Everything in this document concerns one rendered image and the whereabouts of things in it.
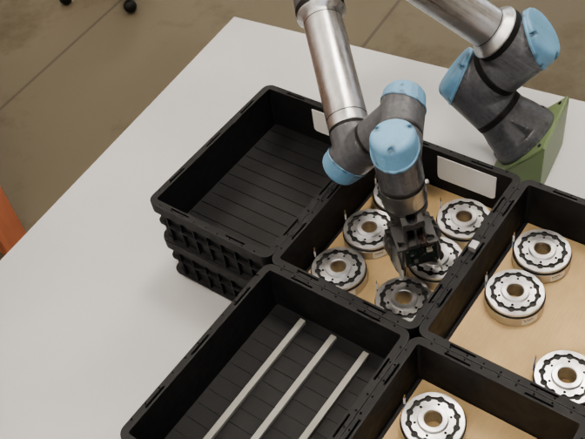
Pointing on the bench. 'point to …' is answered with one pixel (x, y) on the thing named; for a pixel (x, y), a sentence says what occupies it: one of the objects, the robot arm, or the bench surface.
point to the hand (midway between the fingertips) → (417, 263)
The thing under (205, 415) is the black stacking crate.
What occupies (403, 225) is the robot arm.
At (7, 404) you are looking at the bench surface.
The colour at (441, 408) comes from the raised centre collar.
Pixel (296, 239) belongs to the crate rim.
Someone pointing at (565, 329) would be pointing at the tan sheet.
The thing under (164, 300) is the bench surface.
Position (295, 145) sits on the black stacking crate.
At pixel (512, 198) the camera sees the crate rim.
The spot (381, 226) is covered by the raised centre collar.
